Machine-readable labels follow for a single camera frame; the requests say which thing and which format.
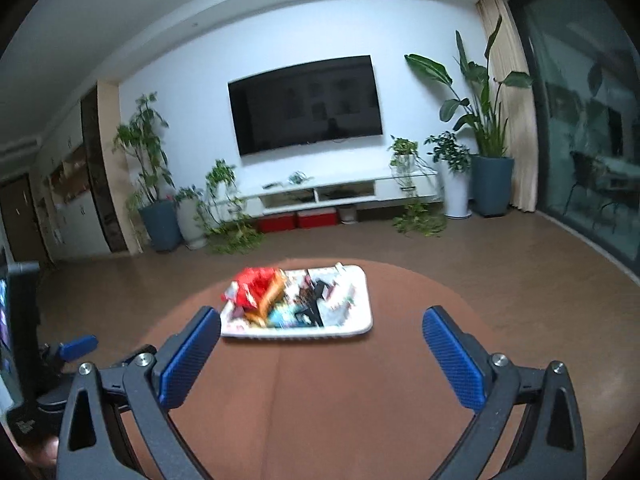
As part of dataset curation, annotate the white pouch snack packet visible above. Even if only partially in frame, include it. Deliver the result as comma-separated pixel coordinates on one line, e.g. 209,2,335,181
320,262,357,313

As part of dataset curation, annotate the beige curtain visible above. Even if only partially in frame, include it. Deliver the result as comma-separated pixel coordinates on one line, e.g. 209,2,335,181
474,0,539,214

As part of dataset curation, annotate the black snack packet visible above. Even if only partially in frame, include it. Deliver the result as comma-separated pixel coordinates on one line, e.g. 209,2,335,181
294,280,328,327

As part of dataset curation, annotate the orange snack packet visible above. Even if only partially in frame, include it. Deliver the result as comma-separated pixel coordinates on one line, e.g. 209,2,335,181
244,270,290,325

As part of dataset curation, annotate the red storage box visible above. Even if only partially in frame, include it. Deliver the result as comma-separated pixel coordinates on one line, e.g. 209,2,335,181
258,213,296,234
297,211,339,230

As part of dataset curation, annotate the glass sliding door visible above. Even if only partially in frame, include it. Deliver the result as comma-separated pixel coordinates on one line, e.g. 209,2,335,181
507,0,640,283

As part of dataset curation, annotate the wall television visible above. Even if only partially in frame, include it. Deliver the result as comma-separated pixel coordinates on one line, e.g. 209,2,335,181
227,54,385,158

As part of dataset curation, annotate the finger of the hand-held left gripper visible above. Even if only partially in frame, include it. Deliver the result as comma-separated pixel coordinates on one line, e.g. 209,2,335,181
44,334,100,377

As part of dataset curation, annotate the teal snack packet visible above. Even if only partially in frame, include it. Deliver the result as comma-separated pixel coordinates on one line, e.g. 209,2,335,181
267,306,301,329

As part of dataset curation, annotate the trailing vine plant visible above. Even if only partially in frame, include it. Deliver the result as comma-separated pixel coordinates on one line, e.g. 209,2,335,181
387,135,449,239
194,159,264,256

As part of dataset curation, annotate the red snack packet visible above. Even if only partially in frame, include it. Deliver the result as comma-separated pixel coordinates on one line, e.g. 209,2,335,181
234,266,281,311

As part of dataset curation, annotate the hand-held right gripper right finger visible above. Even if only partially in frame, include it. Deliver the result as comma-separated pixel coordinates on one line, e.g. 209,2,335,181
421,306,587,480

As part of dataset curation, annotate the bushy plant white pot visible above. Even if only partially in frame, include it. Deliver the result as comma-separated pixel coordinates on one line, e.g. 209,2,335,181
424,131,472,220

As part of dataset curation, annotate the large-leaf plant blue pot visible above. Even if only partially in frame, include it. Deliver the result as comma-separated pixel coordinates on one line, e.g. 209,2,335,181
404,16,534,219

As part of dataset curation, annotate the white foam tray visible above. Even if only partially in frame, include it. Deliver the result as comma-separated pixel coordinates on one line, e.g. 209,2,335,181
220,263,375,344

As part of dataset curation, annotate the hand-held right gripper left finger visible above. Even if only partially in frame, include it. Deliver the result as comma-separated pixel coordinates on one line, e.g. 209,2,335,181
57,306,223,480

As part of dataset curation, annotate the white television cabinet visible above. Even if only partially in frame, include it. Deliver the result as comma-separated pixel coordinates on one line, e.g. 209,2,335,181
220,174,444,221

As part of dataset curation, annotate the small plant white ribbed pot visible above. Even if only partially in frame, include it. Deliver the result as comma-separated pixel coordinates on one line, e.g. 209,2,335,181
172,187,209,250

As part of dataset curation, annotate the tall leafy plant blue pot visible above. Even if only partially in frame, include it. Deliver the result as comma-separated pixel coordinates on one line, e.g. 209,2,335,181
113,92,184,254

